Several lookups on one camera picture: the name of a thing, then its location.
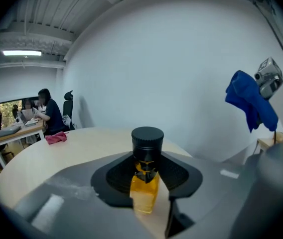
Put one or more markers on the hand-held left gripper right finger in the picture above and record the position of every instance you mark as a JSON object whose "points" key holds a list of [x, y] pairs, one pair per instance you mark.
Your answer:
{"points": [[206, 195]]}

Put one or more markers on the pink cloth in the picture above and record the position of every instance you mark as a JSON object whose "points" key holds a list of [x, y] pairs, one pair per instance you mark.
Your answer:
{"points": [[56, 138]]}

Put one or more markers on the amber bottle with black cap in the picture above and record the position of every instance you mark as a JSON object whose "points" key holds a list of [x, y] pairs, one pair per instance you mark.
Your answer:
{"points": [[147, 143]]}

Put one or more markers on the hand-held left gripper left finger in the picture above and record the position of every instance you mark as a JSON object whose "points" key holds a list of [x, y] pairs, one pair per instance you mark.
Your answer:
{"points": [[71, 208]]}

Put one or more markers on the open silver laptop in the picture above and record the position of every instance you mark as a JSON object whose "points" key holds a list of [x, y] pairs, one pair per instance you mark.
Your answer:
{"points": [[27, 114]]}

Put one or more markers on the ceiling light panel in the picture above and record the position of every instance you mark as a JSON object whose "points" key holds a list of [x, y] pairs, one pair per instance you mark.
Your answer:
{"points": [[22, 53]]}

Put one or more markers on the blue cloth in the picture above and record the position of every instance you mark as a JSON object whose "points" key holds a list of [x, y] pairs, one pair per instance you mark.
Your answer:
{"points": [[249, 96]]}

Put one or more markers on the small wooden side table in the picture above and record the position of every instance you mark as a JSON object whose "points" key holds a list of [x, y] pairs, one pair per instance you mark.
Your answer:
{"points": [[268, 143]]}

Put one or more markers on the black office chair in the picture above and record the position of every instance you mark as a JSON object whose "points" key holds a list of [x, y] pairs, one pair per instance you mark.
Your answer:
{"points": [[68, 108]]}

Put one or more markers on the closed grey laptop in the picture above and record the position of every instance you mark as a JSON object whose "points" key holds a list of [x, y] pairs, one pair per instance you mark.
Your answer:
{"points": [[7, 131]]}

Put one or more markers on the wooden desk with white legs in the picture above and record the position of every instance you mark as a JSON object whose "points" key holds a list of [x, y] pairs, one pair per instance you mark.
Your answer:
{"points": [[19, 133]]}

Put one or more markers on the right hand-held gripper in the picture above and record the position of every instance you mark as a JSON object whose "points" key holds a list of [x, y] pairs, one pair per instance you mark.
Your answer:
{"points": [[268, 73]]}

